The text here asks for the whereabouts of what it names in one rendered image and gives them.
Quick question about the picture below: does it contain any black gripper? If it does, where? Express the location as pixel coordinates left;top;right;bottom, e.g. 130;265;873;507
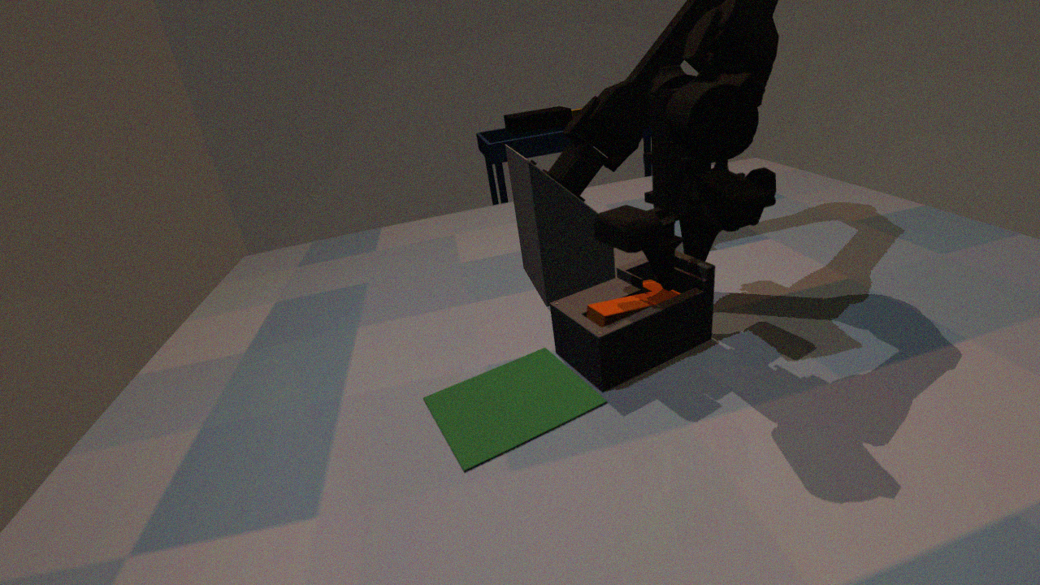
594;144;722;291

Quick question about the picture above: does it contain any orange l-shaped part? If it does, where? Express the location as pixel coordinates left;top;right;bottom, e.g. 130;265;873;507
587;279;681;327

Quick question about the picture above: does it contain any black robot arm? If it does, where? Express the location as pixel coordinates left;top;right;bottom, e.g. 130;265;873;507
543;0;779;232

